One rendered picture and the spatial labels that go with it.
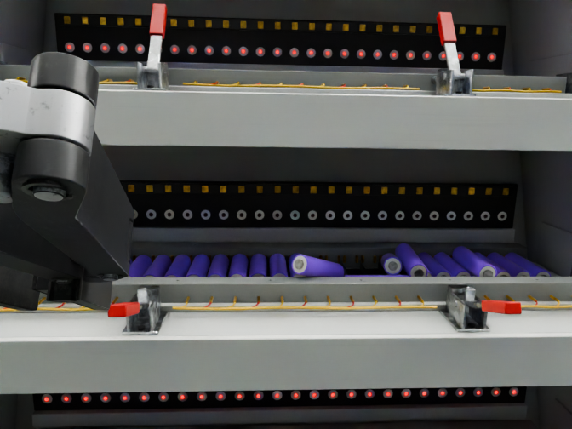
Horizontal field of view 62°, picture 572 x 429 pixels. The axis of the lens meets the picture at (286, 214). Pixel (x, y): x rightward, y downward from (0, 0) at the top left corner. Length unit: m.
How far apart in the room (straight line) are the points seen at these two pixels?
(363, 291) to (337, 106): 0.16
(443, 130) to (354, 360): 0.21
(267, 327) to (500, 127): 0.26
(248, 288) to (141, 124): 0.17
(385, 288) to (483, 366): 0.10
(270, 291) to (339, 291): 0.06
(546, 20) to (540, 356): 0.39
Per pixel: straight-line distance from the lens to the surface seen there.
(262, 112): 0.41
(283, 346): 0.39
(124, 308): 0.33
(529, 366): 0.45
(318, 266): 0.44
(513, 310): 0.37
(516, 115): 0.46
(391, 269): 0.48
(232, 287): 0.42
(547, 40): 0.66
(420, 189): 0.57
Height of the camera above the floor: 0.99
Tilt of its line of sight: 8 degrees up
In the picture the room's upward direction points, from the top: straight up
